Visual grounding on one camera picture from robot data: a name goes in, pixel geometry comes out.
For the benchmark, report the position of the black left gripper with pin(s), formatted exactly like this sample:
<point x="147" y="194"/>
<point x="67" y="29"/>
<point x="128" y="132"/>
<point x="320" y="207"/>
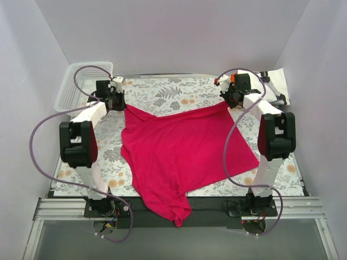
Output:
<point x="117" y="102"/>

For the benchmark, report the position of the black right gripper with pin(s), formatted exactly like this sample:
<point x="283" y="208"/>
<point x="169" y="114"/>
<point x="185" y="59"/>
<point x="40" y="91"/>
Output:
<point x="230" y="97"/>

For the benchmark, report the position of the magenta t shirt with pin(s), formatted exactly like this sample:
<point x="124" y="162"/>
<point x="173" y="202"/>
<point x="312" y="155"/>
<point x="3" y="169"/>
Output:
<point x="172" y="155"/>

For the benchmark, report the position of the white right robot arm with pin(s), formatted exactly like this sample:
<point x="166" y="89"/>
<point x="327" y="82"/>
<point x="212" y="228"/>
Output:
<point x="276" y="140"/>

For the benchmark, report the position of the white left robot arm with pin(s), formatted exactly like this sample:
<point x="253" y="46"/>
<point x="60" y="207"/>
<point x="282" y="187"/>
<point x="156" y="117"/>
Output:
<point x="78" y="145"/>

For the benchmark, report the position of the white printed folded t shirt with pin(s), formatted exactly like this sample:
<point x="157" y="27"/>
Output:
<point x="276" y="89"/>

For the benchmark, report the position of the white plastic basket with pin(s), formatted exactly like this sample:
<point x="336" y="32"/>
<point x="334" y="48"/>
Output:
<point x="69" y="97"/>

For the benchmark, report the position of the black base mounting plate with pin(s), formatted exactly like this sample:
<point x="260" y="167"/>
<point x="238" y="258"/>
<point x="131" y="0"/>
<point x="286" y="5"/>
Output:
<point x="206" y="212"/>

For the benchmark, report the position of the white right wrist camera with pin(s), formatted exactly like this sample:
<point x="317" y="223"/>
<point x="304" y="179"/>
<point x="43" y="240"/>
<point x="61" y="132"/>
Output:
<point x="223" y="82"/>

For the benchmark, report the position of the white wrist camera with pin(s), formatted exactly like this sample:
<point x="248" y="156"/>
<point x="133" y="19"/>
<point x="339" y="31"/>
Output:
<point x="223" y="82"/>
<point x="116" y="84"/>

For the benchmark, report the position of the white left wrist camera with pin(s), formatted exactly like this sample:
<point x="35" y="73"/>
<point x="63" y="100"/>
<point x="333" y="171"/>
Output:
<point x="116" y="84"/>

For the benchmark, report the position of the aluminium frame rail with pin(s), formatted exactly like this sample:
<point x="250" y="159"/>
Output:
<point x="294" y="208"/>

